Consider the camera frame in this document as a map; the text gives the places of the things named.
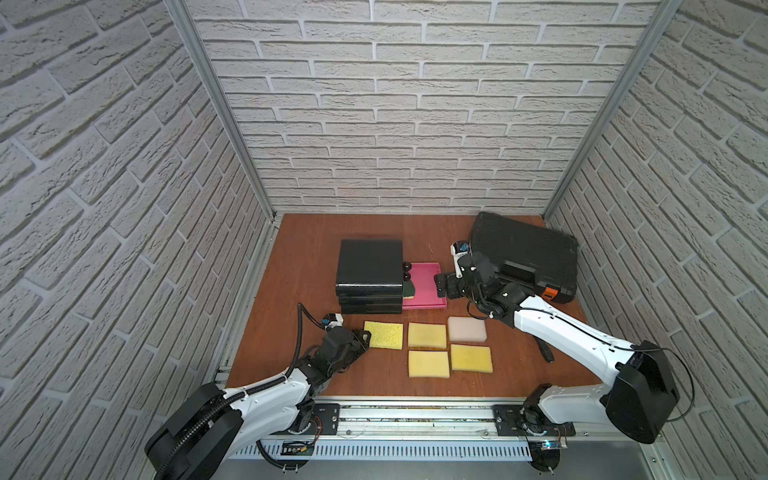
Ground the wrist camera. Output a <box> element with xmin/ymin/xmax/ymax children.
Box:
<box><xmin>321</xmin><ymin>313</ymin><xmax>344</xmax><ymax>330</ymax></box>
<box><xmin>451</xmin><ymin>240</ymin><xmax>470</xmax><ymax>278</ymax></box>

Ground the left aluminium corner post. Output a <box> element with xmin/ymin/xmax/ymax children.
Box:
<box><xmin>166</xmin><ymin>0</ymin><xmax>276</xmax><ymax>223</ymax></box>

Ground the green wavy scouring sponge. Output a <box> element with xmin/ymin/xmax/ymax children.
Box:
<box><xmin>403</xmin><ymin>280</ymin><xmax>415</xmax><ymax>300</ymax></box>

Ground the white ventilation grille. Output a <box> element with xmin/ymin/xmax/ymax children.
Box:
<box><xmin>262</xmin><ymin>440</ymin><xmax>532</xmax><ymax>462</ymax></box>

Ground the aluminium corner post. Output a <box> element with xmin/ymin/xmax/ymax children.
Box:
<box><xmin>541</xmin><ymin>0</ymin><xmax>682</xmax><ymax>221</ymax></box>
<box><xmin>166</xmin><ymin>0</ymin><xmax>276</xmax><ymax>223</ymax></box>

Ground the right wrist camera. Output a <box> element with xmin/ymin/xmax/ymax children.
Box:
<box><xmin>451</xmin><ymin>240</ymin><xmax>470</xmax><ymax>278</ymax></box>

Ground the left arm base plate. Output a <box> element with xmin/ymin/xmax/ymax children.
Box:
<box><xmin>287</xmin><ymin>401</ymin><xmax>341</xmax><ymax>436</ymax></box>

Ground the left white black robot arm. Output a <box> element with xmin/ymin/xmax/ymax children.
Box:
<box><xmin>144</xmin><ymin>325</ymin><xmax>372</xmax><ymax>479</ymax></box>

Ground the right aluminium corner post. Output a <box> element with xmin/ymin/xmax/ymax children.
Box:
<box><xmin>541</xmin><ymin>0</ymin><xmax>682</xmax><ymax>221</ymax></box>

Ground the black plastic tool case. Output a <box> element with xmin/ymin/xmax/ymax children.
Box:
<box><xmin>468</xmin><ymin>212</ymin><xmax>578</xmax><ymax>304</ymax></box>

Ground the bright yellow porous sponge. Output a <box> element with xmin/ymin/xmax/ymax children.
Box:
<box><xmin>364</xmin><ymin>321</ymin><xmax>404</xmax><ymax>350</ymax></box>

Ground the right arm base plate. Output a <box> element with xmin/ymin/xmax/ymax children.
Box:
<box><xmin>491</xmin><ymin>404</ymin><xmax>576</xmax><ymax>437</ymax></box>

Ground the black drawer cabinet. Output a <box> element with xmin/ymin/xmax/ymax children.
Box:
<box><xmin>335</xmin><ymin>239</ymin><xmax>404</xmax><ymax>315</ymax></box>

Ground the left black corrugated cable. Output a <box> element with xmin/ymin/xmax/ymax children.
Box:
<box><xmin>154</xmin><ymin>302</ymin><xmax>328</xmax><ymax>480</ymax></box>

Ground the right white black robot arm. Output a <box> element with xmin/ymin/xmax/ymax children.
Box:
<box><xmin>435</xmin><ymin>242</ymin><xmax>680</xmax><ymax>444</ymax></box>

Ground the beige sponge pad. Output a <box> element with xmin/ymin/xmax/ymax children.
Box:
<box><xmin>447</xmin><ymin>316</ymin><xmax>488</xmax><ymax>343</ymax></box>

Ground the pink bottom drawer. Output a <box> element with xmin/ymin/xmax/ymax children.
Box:
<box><xmin>402</xmin><ymin>262</ymin><xmax>447</xmax><ymax>310</ymax></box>

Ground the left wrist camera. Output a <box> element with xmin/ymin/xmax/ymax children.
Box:
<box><xmin>321</xmin><ymin>313</ymin><xmax>344</xmax><ymax>330</ymax></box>

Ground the black handled screwdriver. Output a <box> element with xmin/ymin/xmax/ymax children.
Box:
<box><xmin>534</xmin><ymin>337</ymin><xmax>555</xmax><ymax>363</ymax></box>

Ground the right thin black cable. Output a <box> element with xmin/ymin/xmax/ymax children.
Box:
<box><xmin>521</xmin><ymin>302</ymin><xmax>696</xmax><ymax>424</ymax></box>

